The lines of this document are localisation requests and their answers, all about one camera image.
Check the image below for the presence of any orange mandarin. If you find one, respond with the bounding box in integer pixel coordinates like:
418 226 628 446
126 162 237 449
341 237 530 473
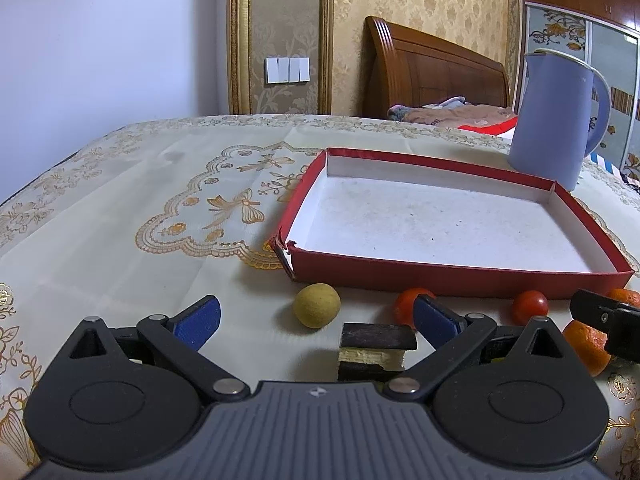
563 320 612 377
608 288 640 309

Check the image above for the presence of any chocolate layered cake piece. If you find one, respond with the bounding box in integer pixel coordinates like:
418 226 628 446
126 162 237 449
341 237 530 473
337 323 418 382

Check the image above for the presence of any red cherry tomato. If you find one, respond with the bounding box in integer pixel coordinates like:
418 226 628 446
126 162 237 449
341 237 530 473
510 290 549 326
393 287 436 328

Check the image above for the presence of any yellow-brown longan fruit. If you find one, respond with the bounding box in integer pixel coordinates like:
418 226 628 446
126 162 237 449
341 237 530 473
293 283 342 330

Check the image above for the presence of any red shallow cardboard box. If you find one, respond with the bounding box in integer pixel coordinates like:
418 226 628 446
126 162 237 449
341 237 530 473
271 148 634 299

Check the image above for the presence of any blue electric kettle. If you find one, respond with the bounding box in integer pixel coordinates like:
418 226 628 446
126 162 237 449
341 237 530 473
508 48 611 191

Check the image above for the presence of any bedding pile on bed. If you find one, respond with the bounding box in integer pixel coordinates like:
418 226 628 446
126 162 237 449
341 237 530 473
387 96 518 136

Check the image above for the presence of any wooden bed headboard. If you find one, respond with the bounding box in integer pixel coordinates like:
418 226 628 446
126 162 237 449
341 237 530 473
362 16 510 119

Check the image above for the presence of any wardrobe with sliding doors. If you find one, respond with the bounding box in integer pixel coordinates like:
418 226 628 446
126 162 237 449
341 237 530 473
523 0 639 183

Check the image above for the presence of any white wall switch panel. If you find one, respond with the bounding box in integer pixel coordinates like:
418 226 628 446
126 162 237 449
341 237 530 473
265 56 310 84

